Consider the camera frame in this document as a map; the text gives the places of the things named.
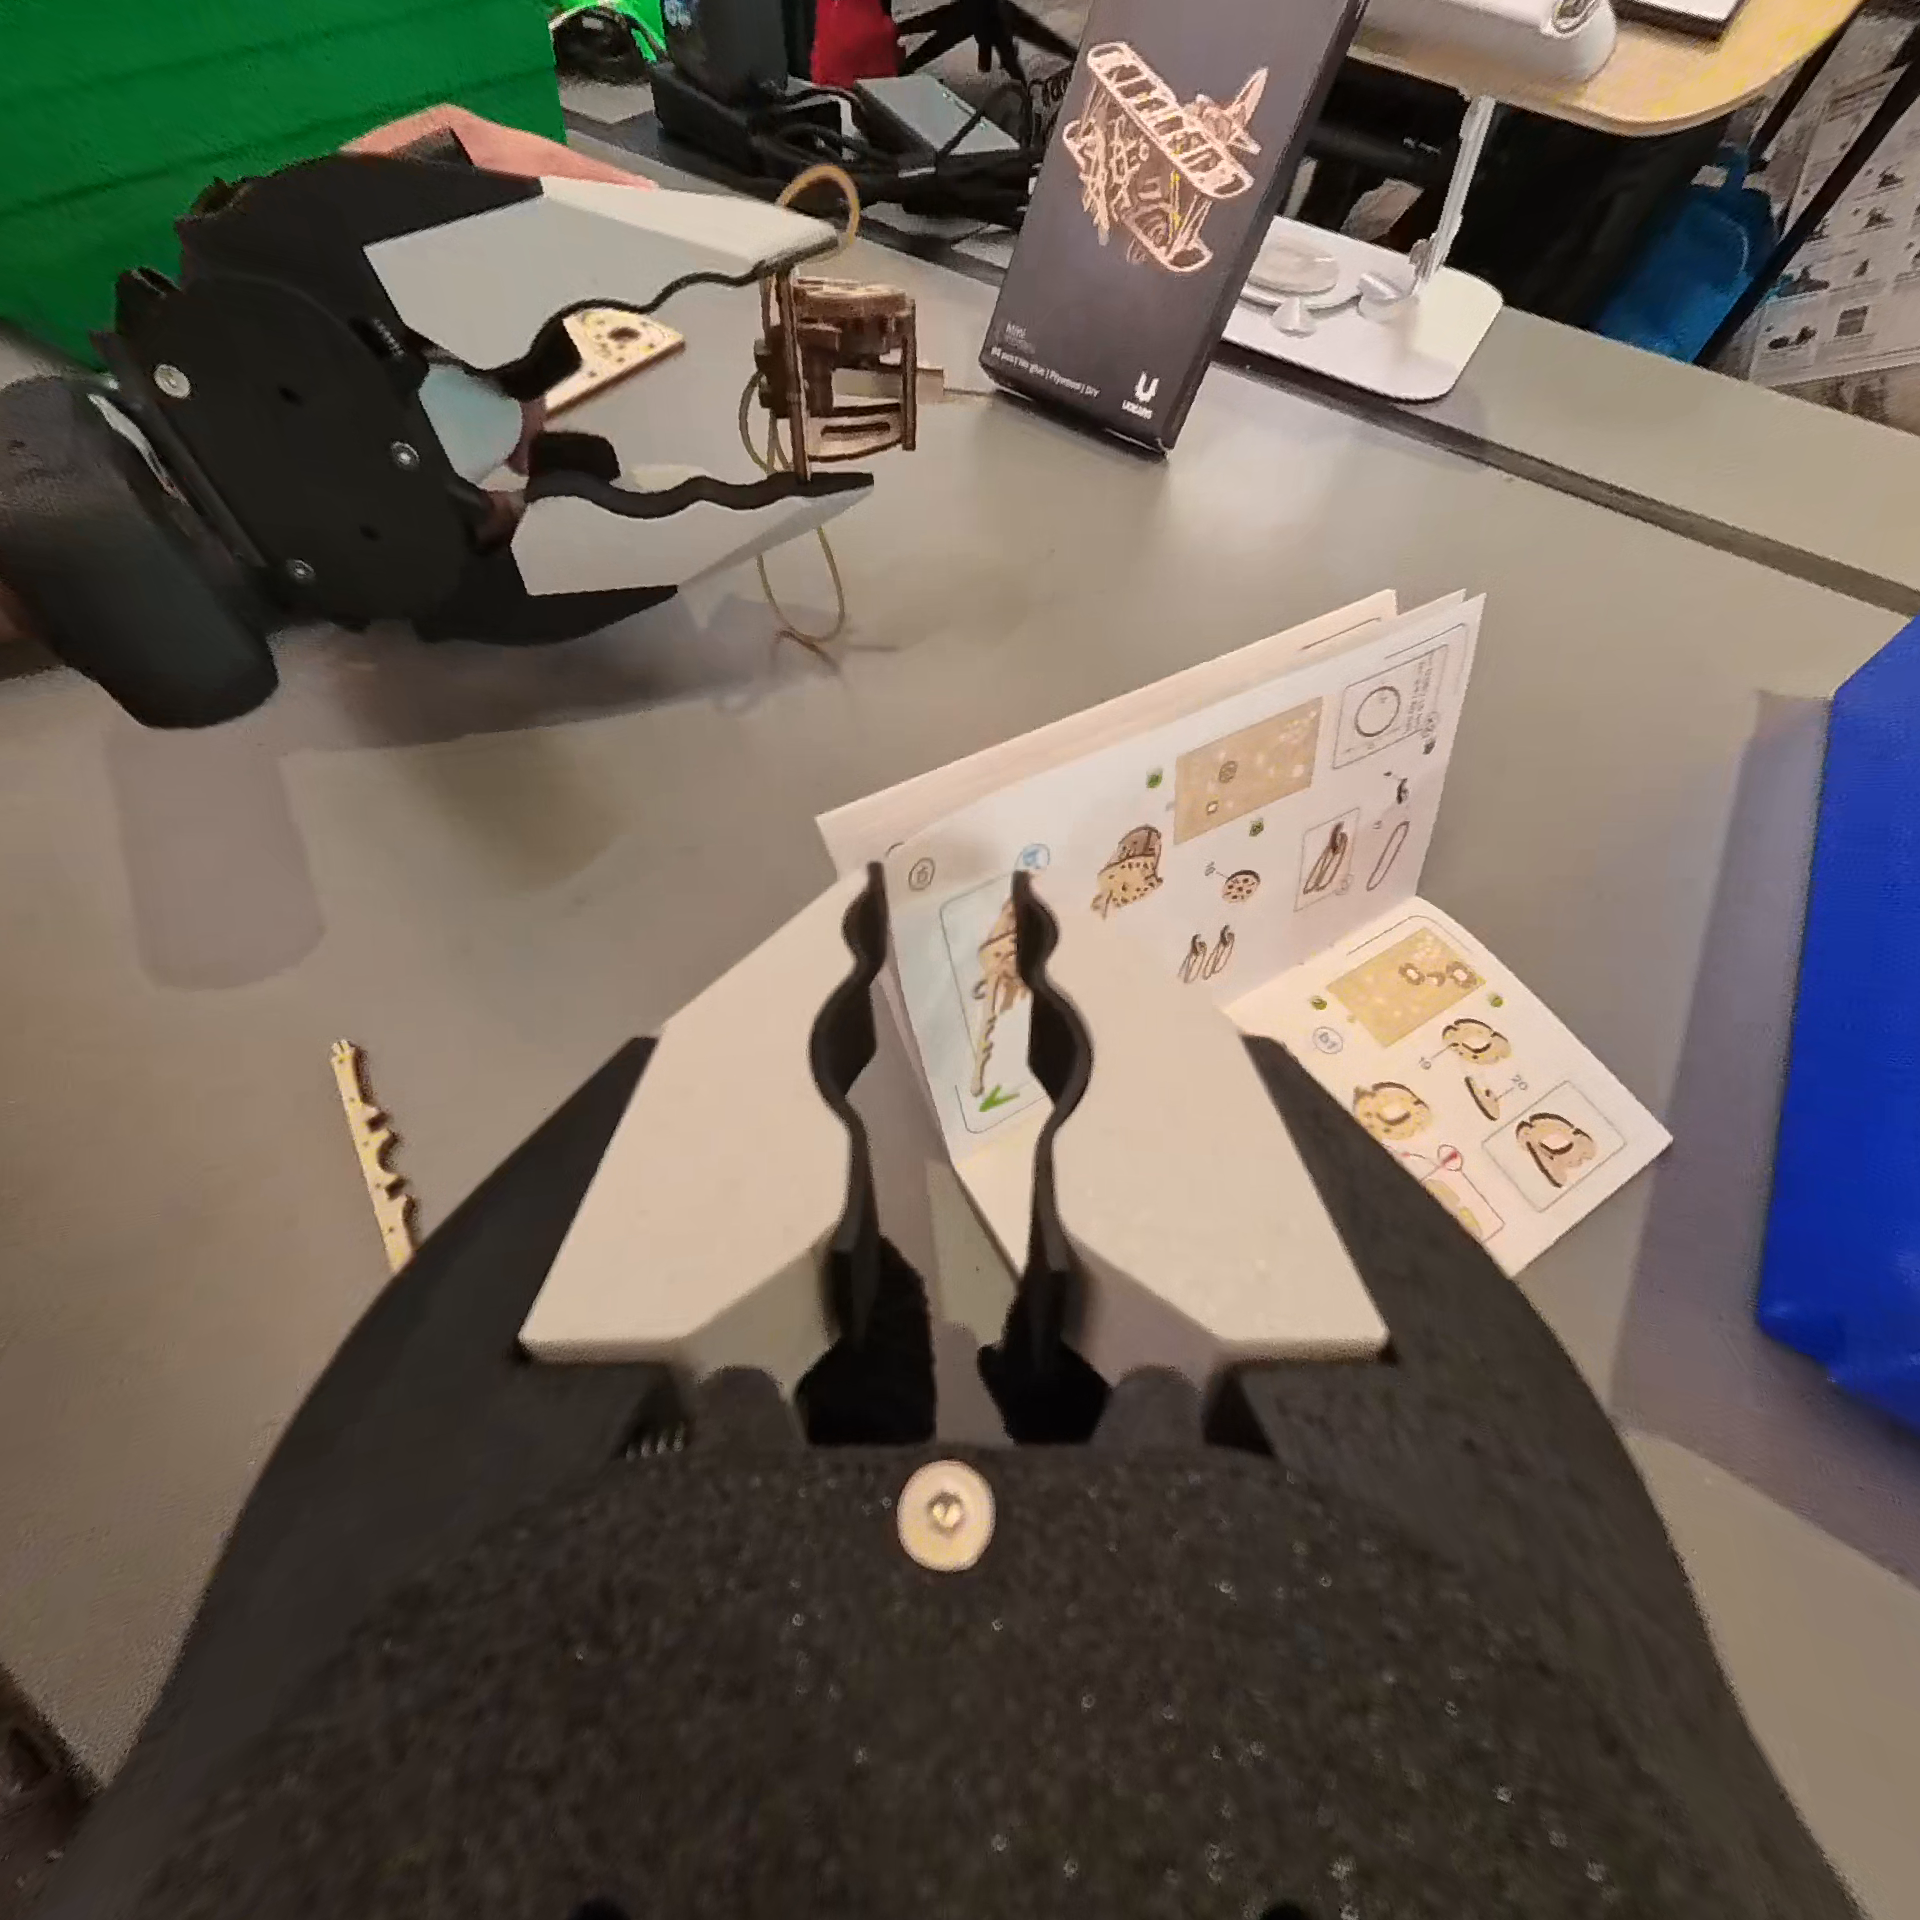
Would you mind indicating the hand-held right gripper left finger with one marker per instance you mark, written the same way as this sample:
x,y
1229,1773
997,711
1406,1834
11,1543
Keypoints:
x,y
704,1201

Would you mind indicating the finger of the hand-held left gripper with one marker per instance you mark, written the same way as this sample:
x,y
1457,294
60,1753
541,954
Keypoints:
x,y
662,534
600,240

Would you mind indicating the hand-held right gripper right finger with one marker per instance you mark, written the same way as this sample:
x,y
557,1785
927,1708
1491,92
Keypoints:
x,y
1200,1201

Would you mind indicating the small wooden model assembly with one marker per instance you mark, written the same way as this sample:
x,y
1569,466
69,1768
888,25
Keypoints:
x,y
840,375

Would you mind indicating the long notched wooden strip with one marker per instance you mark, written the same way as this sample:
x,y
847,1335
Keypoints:
x,y
376,1156

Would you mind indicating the illustrated instruction booklet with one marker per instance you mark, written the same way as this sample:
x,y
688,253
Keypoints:
x,y
1305,797

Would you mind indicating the person's left hand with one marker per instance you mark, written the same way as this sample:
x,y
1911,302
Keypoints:
x,y
480,143

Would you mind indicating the flat wooden part with holes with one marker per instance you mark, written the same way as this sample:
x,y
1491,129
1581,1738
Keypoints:
x,y
622,352

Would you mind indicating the tan rubber band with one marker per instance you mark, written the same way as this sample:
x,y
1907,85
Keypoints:
x,y
835,585
821,168

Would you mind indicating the black power adapter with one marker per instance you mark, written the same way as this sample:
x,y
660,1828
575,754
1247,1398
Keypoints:
x,y
734,105

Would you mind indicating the red object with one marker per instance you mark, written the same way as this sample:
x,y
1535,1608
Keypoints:
x,y
835,38

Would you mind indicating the green cloth backdrop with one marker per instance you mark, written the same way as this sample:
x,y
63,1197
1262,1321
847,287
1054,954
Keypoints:
x,y
224,89

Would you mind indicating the grey power adapter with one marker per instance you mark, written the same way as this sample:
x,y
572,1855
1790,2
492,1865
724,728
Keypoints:
x,y
932,118

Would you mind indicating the black box with airplane picture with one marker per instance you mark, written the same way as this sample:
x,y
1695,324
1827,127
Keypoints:
x,y
1141,225

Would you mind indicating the blue plastic box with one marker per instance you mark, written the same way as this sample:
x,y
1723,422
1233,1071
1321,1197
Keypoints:
x,y
1861,1021

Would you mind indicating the white desk lamp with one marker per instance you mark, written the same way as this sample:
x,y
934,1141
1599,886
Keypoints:
x,y
1441,340

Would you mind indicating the blue bag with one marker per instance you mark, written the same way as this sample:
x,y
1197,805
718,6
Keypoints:
x,y
1688,270

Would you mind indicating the round wooden table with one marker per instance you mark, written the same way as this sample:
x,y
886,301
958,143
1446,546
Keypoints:
x,y
1695,76

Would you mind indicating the printed paper sheet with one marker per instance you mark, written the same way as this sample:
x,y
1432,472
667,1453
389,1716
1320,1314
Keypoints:
x,y
1846,255

